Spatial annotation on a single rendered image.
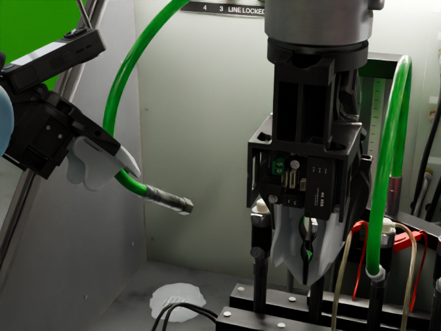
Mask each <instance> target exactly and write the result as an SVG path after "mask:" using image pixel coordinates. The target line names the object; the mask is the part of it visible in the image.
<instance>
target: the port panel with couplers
mask: <svg viewBox="0 0 441 331"><path fill-rule="evenodd" d="M440 55H441V11H432V20H431V26H430V36H429V46H428V51H427V61H426V66H425V76H424V82H423V92H422V97H421V107H420V113H419V123H418V128H417V138H416V144H415V153H414V159H413V168H412V174H411V184H410V189H409V198H412V199H414V195H415V188H416V184H417V178H418V174H419V168H420V165H421V159H422V156H423V152H424V149H425V145H426V142H427V138H428V135H429V131H430V128H431V125H432V121H433V118H434V114H435V111H436V106H437V103H438V97H439V92H440V70H439V59H440ZM440 176H441V117H440V121H439V123H438V127H437V130H436V133H435V136H434V140H433V142H432V146H431V149H430V154H429V158H428V161H427V166H426V170H425V176H424V178H428V179H429V187H428V190H427V193H426V196H425V199H424V200H426V201H431V202H432V199H433V196H434V193H435V190H436V188H437V185H438V182H439V179H440Z"/></svg>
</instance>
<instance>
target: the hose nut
mask: <svg viewBox="0 0 441 331"><path fill-rule="evenodd" d="M182 199H184V201H185V207H184V209H183V210H182V211H177V213H179V214H182V215H187V214H191V212H192V209H193V207H194V205H193V204H192V202H191V201H190V200H189V199H187V198H182Z"/></svg>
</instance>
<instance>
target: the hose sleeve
mask: <svg viewBox="0 0 441 331"><path fill-rule="evenodd" d="M143 185H145V186H146V193H145V195H143V196H139V195H138V197H140V198H143V199H145V200H147V201H149V202H153V203H156V204H159V205H161V206H165V207H166V208H169V209H171V210H175V211H182V210H183V209H184V207H185V201H184V199H182V198H180V197H178V196H175V195H174V194H169V193H168V192H165V191H162V190H160V189H158V188H156V187H153V186H150V185H147V184H143Z"/></svg>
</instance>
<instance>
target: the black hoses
mask: <svg viewBox="0 0 441 331"><path fill-rule="evenodd" d="M439 70H440V92H439V97H438V103H437V106H436V111H435V114H434V118H433V121H432V125H431V127H430V131H429V135H428V138H427V142H426V145H425V149H424V152H423V156H422V159H421V165H420V168H419V174H418V178H417V184H416V188H415V195H414V199H413V202H412V203H411V204H410V207H411V215H412V216H414V217H419V212H420V210H421V206H422V204H423V201H424V199H425V196H426V193H427V190H428V187H429V179H428V178H424V176H425V170H426V166H427V161H428V158H429V154H430V151H431V146H432V142H433V140H434V136H435V133H436V130H437V127H438V123H439V121H440V117H441V55H440V59H439ZM440 194H441V176H440V179H439V182H438V185H437V188H436V190H435V193H434V196H433V199H432V202H431V204H427V205H426V206H425V210H426V211H427V213H426V216H425V221H428V222H431V219H432V217H433V214H434V211H435V209H436V205H437V203H438V200H439V197H440ZM433 224H435V225H438V226H440V227H441V218H440V221H437V222H433Z"/></svg>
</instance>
